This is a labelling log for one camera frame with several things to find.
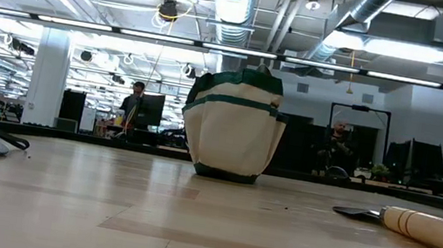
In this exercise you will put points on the cream and green canvas bag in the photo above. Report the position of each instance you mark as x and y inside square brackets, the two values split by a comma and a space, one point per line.
[232, 139]

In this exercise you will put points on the overhead light bar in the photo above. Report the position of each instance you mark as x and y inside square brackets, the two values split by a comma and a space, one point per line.
[237, 50]

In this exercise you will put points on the person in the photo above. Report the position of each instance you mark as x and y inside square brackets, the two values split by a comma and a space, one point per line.
[133, 102]
[337, 145]

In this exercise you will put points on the black round object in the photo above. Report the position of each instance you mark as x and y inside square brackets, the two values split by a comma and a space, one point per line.
[337, 172]

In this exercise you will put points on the white board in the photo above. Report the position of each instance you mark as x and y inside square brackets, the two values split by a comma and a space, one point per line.
[88, 118]

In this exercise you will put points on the black cabinet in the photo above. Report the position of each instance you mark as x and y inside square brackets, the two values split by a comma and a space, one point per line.
[72, 105]

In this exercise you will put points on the round ceiling sensor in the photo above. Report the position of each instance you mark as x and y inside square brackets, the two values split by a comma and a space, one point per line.
[312, 3]

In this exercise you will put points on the green crate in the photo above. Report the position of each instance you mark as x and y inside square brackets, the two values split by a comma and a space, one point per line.
[66, 124]

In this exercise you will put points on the small green potted plant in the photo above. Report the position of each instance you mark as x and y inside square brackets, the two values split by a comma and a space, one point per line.
[381, 170]

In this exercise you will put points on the white building column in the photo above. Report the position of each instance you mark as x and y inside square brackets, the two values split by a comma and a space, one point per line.
[48, 76]

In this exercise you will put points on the fluorescent ceiling light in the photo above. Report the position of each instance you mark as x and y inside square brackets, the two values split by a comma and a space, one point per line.
[391, 48]

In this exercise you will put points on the ribbed silver air duct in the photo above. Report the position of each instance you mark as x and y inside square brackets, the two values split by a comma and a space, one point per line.
[234, 7]

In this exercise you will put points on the black metal frame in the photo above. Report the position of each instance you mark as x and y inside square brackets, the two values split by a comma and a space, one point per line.
[360, 108]

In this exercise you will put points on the black table edge rail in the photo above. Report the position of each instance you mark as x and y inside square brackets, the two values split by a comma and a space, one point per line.
[70, 136]

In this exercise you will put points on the slanted silver air duct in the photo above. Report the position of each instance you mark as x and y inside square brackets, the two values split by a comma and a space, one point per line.
[367, 5]

